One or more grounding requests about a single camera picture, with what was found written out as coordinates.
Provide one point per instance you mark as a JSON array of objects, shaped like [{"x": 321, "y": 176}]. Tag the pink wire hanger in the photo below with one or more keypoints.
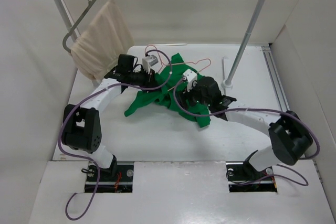
[{"x": 163, "y": 64}]

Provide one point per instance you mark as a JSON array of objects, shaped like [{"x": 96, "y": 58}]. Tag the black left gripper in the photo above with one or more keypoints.
[{"x": 149, "y": 79}]

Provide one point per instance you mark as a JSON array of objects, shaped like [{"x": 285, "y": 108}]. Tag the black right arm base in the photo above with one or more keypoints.
[{"x": 244, "y": 179}]

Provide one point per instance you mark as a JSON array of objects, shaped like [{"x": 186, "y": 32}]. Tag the aluminium rail right side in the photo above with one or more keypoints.
[{"x": 275, "y": 79}]

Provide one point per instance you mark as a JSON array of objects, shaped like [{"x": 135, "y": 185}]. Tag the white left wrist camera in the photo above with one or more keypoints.
[{"x": 148, "y": 62}]

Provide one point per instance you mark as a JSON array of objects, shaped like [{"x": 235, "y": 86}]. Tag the beige cloth on hanger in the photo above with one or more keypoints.
[{"x": 97, "y": 49}]

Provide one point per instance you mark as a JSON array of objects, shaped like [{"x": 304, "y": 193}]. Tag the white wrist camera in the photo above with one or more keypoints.
[
  {"x": 148, "y": 62},
  {"x": 190, "y": 77}
]

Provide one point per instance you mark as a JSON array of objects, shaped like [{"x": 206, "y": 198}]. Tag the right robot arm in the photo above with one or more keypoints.
[{"x": 289, "y": 137}]

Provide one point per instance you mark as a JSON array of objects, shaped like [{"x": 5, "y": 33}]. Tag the green t shirt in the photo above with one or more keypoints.
[{"x": 164, "y": 96}]

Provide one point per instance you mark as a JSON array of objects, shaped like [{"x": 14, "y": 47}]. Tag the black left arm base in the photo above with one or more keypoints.
[{"x": 121, "y": 182}]

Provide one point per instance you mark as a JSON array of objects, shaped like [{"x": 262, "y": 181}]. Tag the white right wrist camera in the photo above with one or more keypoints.
[{"x": 190, "y": 77}]

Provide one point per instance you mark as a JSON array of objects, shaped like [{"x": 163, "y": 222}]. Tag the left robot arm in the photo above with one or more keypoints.
[{"x": 82, "y": 132}]

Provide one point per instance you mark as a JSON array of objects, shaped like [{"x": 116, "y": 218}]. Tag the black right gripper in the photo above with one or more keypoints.
[{"x": 183, "y": 96}]

